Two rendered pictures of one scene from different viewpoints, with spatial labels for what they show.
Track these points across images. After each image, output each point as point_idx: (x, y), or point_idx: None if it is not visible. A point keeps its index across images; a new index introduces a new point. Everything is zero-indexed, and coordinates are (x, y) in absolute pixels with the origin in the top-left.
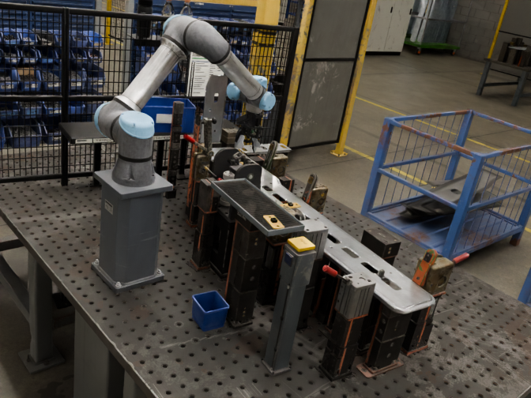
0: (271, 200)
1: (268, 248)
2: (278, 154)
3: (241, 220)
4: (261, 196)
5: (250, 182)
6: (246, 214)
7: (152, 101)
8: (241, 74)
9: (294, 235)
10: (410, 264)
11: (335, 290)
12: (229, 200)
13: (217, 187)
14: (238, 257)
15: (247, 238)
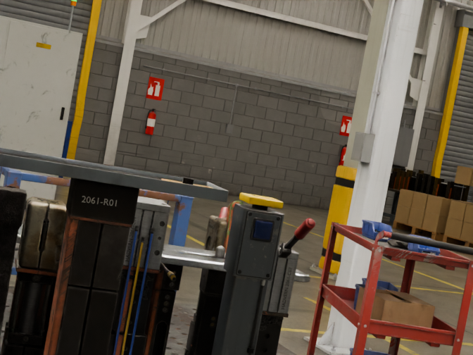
0: (100, 167)
1: (29, 291)
2: None
3: (99, 211)
4: (74, 164)
5: (10, 149)
6: (152, 181)
7: None
8: None
9: (136, 225)
10: (8, 304)
11: (151, 318)
12: (79, 173)
13: (22, 158)
14: (88, 299)
15: (124, 243)
